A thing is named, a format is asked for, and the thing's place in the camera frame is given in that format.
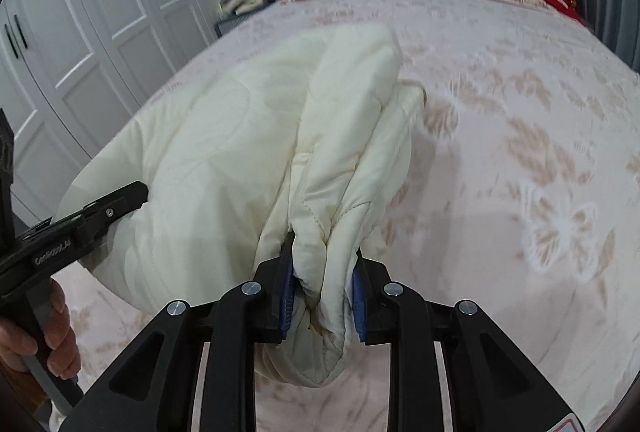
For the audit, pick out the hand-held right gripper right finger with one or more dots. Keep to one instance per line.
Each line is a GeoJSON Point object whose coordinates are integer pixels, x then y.
{"type": "Point", "coordinates": [358, 307]}

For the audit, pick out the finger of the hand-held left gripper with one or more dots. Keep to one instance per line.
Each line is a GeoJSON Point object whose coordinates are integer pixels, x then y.
{"type": "Point", "coordinates": [117, 204]}

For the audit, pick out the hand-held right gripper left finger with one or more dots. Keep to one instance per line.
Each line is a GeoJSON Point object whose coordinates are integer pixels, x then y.
{"type": "Point", "coordinates": [285, 294]}

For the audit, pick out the cream quilted jacket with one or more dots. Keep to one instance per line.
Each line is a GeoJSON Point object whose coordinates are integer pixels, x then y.
{"type": "Point", "coordinates": [225, 137]}

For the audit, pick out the person's left hand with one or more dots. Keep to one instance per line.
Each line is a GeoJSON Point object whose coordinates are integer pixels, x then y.
{"type": "Point", "coordinates": [62, 342]}

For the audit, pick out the white panelled wardrobe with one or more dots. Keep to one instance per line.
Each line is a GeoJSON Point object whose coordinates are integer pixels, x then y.
{"type": "Point", "coordinates": [100, 27]}

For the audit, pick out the bed with floral bedspread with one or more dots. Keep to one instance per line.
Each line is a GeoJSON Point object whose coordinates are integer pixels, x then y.
{"type": "Point", "coordinates": [500, 137]}

